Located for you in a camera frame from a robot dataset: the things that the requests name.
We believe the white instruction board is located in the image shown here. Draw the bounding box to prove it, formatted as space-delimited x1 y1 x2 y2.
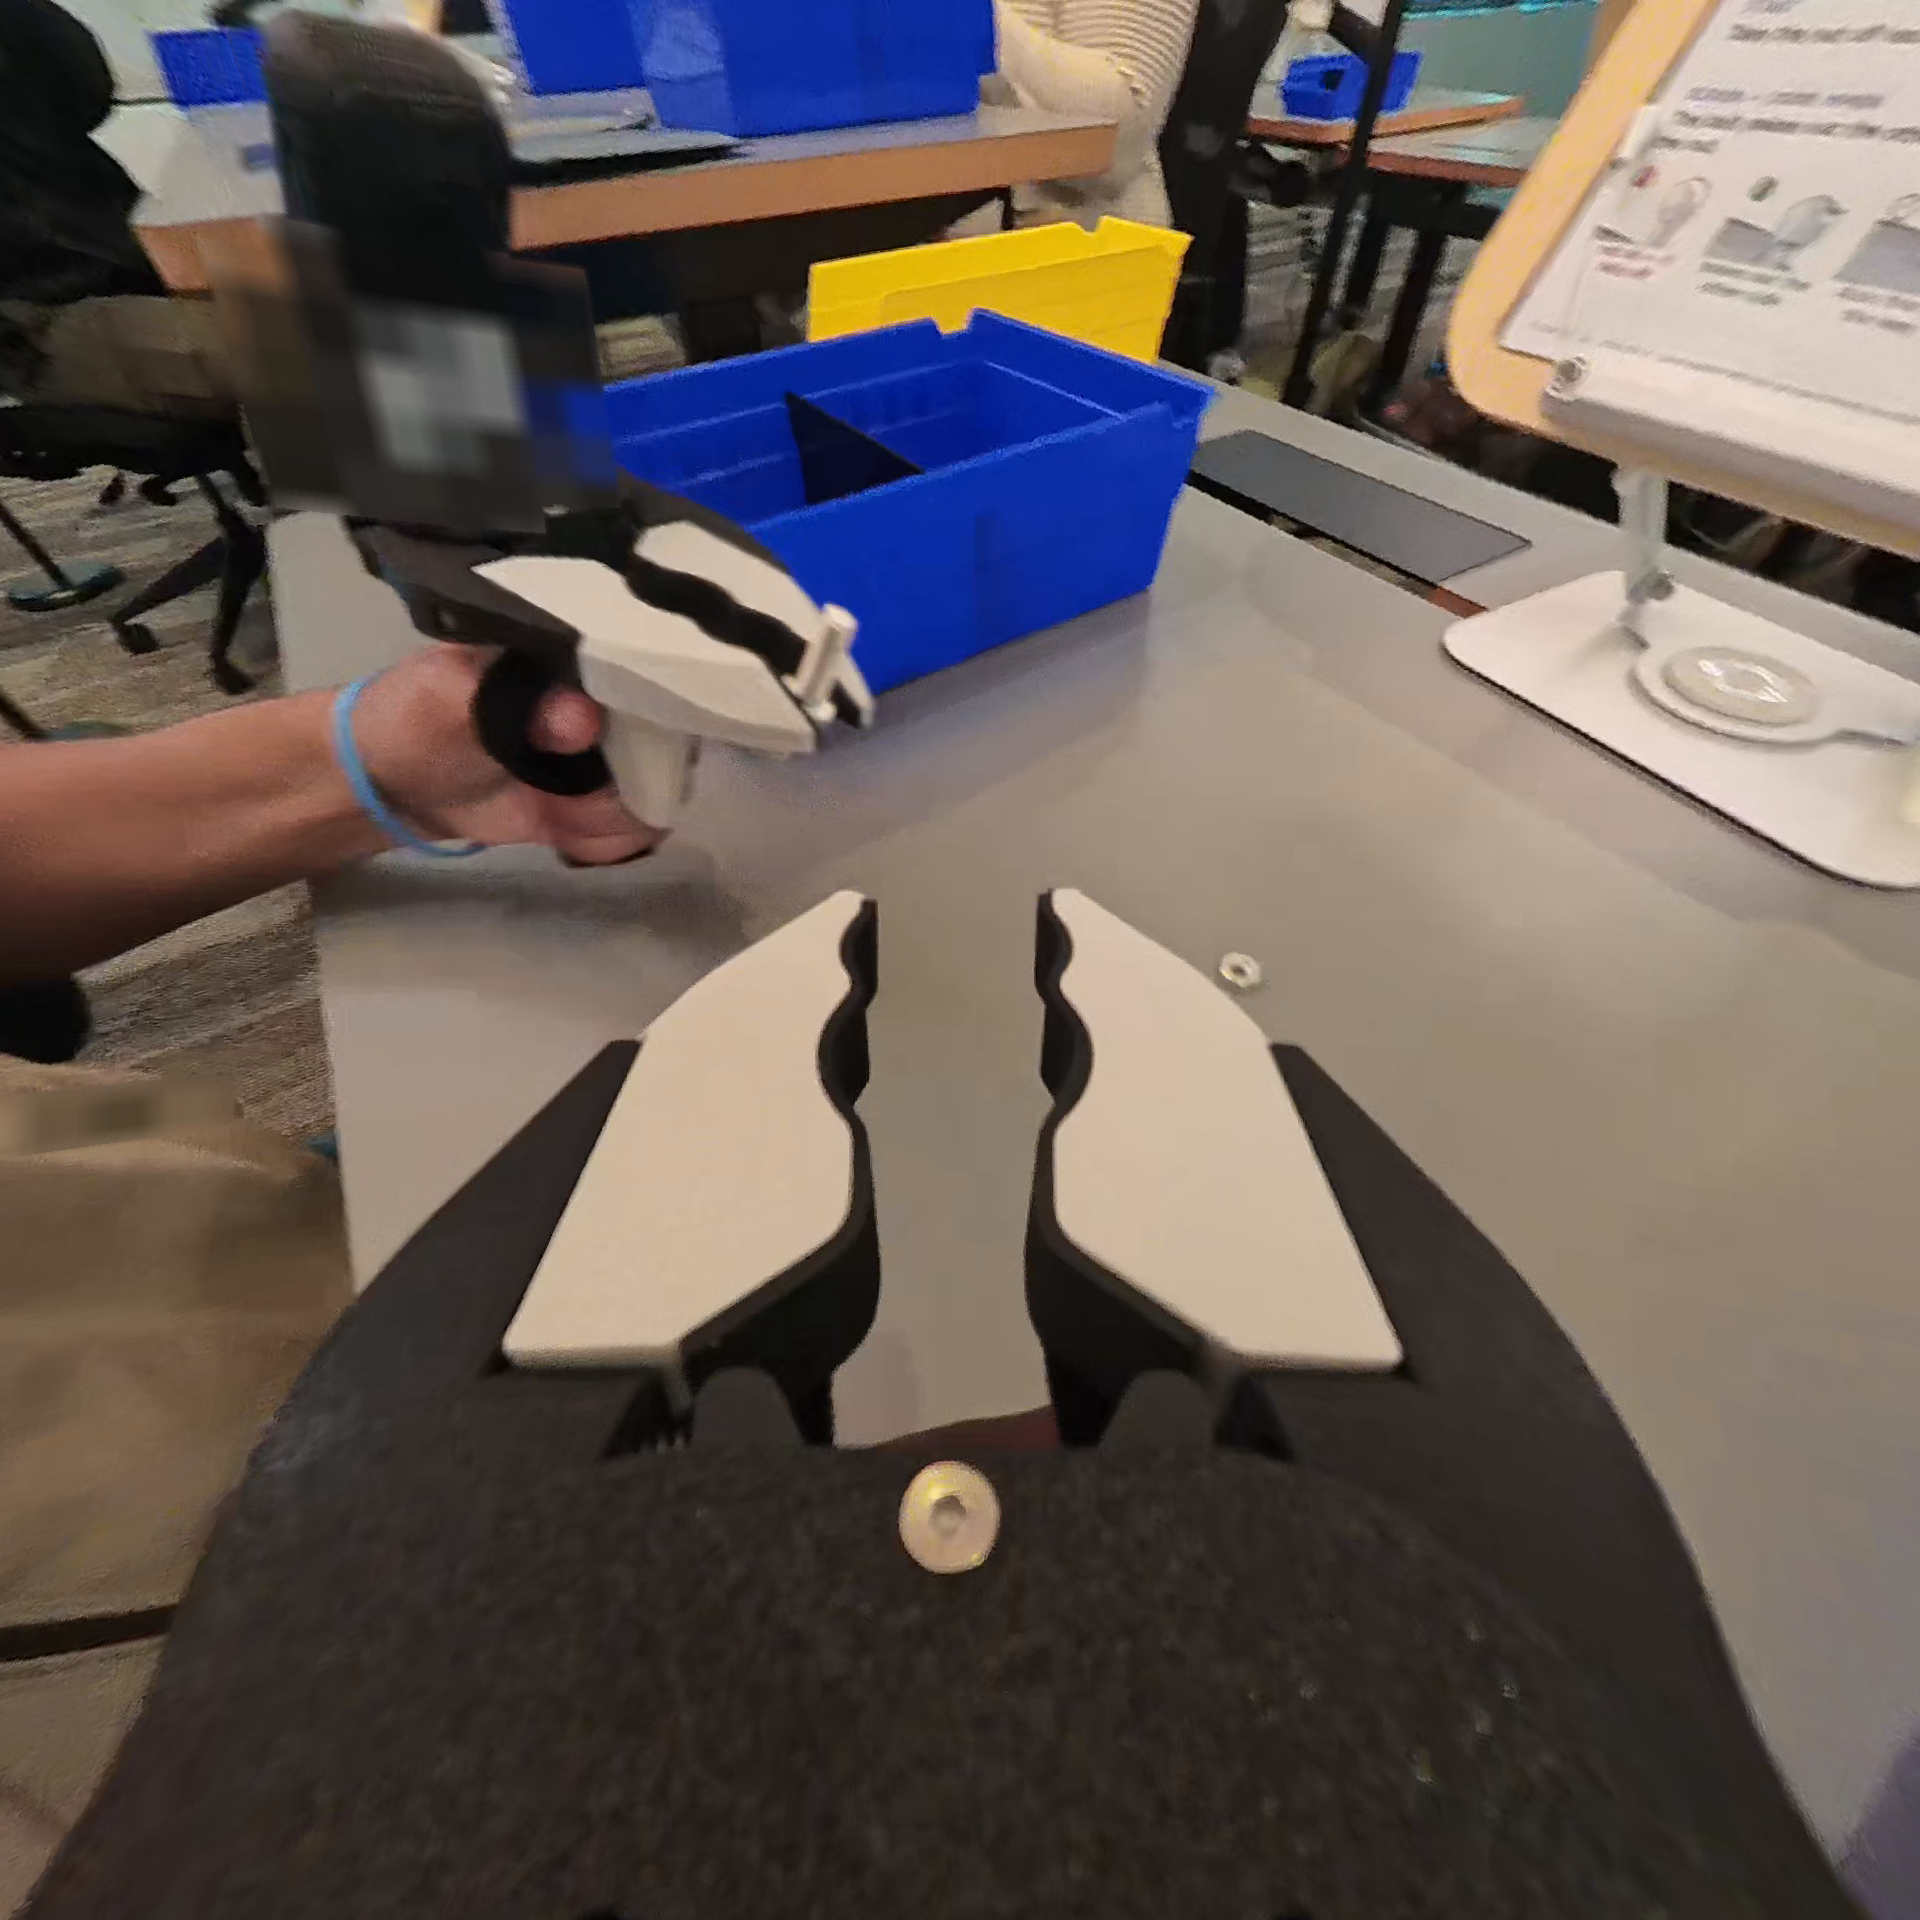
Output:
1501 0 1920 452

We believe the person's left hand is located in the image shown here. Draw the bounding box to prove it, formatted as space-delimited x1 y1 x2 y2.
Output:
384 641 666 873

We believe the small blue storage bin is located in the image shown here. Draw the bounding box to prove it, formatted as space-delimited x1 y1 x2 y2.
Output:
151 25 271 107
1285 47 1425 122
496 0 647 92

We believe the yellow storage bin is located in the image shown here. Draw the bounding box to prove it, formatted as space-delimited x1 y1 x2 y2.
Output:
805 218 1193 369

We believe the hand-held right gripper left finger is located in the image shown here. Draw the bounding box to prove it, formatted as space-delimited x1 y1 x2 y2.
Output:
503 891 885 1435

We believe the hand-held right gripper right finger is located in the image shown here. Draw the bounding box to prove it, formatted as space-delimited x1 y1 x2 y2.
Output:
1025 890 1405 1431

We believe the person's left forearm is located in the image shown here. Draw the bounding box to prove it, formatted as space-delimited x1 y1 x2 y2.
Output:
0 706 406 977

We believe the brown wooden desk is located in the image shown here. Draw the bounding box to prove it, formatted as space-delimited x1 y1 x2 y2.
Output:
135 106 1117 298

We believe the instruction sheet on stand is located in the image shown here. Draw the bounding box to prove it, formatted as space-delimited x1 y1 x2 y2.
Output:
1446 0 1920 557

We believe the blue divided storage bin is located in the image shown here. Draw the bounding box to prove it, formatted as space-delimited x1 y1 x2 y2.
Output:
572 311 1216 697

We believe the brown wooden table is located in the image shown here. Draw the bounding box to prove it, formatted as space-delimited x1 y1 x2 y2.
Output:
1245 84 1560 272

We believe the blue wristband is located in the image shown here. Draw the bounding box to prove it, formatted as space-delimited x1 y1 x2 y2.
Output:
330 676 481 865

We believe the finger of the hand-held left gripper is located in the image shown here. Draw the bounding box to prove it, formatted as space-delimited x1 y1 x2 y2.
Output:
624 496 877 732
474 554 817 754

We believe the dark flat tablet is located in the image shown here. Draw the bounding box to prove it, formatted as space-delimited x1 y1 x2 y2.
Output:
1190 429 1530 587

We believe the silver bolt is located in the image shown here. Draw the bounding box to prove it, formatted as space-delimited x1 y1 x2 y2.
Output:
799 611 879 732

